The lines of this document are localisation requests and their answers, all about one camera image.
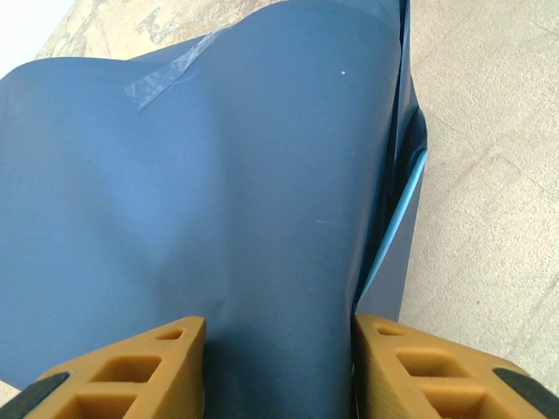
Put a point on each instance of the blue cloth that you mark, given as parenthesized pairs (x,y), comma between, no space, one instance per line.
(196,196)

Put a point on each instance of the clear tape piece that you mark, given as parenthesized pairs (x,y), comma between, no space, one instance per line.
(170,74)

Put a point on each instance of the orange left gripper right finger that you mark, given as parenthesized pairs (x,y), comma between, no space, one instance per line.
(445,379)

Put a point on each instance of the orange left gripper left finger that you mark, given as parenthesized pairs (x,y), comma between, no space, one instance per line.
(113,379)

